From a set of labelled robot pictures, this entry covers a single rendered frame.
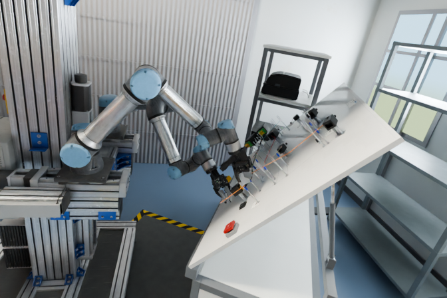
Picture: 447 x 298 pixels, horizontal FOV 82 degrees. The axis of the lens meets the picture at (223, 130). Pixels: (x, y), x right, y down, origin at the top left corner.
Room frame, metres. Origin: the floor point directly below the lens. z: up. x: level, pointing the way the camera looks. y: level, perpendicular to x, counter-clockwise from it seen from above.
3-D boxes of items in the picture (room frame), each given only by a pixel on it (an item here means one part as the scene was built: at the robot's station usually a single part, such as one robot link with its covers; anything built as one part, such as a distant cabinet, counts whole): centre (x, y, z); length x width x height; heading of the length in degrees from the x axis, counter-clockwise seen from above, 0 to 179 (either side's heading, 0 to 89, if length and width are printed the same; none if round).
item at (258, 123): (2.27, -0.43, 1.09); 0.35 x 0.33 x 0.07; 167
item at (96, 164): (1.11, 0.65, 1.21); 0.15 x 0.15 x 0.10
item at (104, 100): (1.59, 0.76, 1.33); 0.13 x 0.12 x 0.14; 148
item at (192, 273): (1.46, -0.09, 0.83); 1.18 x 0.05 x 0.06; 167
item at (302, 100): (2.32, -0.50, 0.93); 0.60 x 0.50 x 1.85; 167
